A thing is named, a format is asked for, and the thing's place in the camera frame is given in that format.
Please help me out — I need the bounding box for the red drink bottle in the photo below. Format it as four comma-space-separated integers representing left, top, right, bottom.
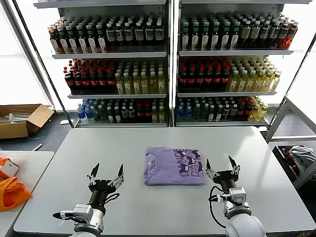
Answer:
279, 20, 290, 49
288, 19, 299, 49

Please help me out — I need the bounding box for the white plastic strips bundle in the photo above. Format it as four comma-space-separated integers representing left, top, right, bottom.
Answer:
0, 110, 35, 123

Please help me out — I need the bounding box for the small white carton box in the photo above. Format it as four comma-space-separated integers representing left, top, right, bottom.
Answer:
0, 158, 20, 178

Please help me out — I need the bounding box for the grey metal rack frame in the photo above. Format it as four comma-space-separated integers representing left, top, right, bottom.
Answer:
268, 95, 316, 190

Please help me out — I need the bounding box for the green-capped dark drink bottle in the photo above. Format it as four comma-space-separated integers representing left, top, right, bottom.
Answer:
201, 21, 211, 50
211, 21, 221, 50
181, 21, 191, 50
221, 21, 231, 50
191, 21, 201, 50
231, 21, 241, 50

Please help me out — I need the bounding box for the small yellow juice bottle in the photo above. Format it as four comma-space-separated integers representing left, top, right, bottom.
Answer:
259, 103, 269, 121
251, 104, 261, 122

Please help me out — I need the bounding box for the cola bottle red cap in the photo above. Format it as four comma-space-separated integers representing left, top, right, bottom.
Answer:
188, 67, 197, 90
82, 69, 91, 91
99, 69, 108, 91
90, 69, 100, 91
222, 66, 231, 90
196, 66, 205, 90
64, 66, 75, 92
213, 66, 223, 90
107, 69, 117, 91
74, 69, 83, 91
179, 66, 188, 90
205, 66, 214, 90

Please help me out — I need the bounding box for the wide grey frame beam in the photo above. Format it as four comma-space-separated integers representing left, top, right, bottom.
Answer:
0, 0, 56, 109

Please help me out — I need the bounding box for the yellow juice bottle green cap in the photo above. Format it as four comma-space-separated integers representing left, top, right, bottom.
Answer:
133, 72, 142, 95
256, 70, 266, 92
264, 70, 274, 92
272, 71, 282, 91
150, 72, 158, 95
247, 70, 257, 92
124, 72, 133, 95
229, 70, 239, 92
158, 71, 167, 94
238, 70, 248, 92
116, 73, 125, 95
141, 72, 150, 95

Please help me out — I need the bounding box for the orange fabric bag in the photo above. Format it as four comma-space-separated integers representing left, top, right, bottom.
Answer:
0, 177, 33, 212

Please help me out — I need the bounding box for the crumpled grey garment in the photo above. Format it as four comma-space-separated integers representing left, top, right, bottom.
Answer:
289, 145, 316, 174

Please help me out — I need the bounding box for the dark bottle navy label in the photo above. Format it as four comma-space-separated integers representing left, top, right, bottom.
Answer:
115, 22, 125, 52
155, 21, 165, 52
135, 22, 146, 52
106, 23, 116, 52
145, 21, 155, 52
124, 22, 135, 52

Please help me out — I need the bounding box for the thin black frame pole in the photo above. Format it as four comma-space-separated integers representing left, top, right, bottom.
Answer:
267, 35, 316, 131
12, 0, 74, 129

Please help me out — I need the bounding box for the grey metal shelf board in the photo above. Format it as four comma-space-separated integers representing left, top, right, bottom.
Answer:
178, 49, 295, 57
177, 91, 278, 98
176, 120, 269, 127
51, 51, 168, 60
68, 93, 168, 99
74, 122, 170, 128

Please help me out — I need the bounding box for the purple t-shirt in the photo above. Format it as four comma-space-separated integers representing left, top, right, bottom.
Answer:
142, 147, 206, 186

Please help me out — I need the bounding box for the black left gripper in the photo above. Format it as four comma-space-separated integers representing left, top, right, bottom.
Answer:
86, 163, 124, 205

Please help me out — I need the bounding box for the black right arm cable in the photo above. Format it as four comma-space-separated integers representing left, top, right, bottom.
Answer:
209, 186, 227, 229

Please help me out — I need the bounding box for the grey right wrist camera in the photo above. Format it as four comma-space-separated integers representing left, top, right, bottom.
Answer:
229, 187, 247, 204

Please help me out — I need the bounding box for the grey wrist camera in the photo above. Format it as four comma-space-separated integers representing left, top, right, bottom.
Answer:
229, 187, 247, 204
60, 204, 94, 223

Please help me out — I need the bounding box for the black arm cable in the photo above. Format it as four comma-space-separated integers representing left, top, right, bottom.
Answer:
209, 186, 227, 229
52, 192, 121, 221

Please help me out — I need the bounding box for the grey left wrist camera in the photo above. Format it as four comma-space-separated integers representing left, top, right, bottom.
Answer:
60, 204, 94, 223

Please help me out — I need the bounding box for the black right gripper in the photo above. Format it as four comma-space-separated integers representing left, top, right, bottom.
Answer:
206, 156, 241, 191

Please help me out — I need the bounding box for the open cardboard box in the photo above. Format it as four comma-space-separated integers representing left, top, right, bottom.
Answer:
0, 104, 55, 140

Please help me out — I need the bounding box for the dark grey storage bin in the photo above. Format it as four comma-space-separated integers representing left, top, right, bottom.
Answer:
273, 145, 316, 183

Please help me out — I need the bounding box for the grey metal shelving unit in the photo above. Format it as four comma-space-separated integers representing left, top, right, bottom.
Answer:
34, 0, 174, 128
173, 0, 313, 127

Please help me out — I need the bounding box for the crumpled red garment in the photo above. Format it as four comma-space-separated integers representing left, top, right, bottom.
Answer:
281, 148, 300, 175

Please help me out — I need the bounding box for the dark bottle beige label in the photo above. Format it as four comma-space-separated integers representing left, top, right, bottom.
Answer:
251, 20, 262, 49
241, 20, 251, 49

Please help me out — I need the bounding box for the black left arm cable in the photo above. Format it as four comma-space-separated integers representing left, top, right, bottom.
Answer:
52, 192, 121, 221

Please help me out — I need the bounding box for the brown tea bottle white label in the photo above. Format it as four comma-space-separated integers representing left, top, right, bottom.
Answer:
96, 24, 107, 53
87, 24, 97, 53
59, 25, 69, 54
68, 25, 79, 54
78, 24, 88, 54
50, 26, 60, 54

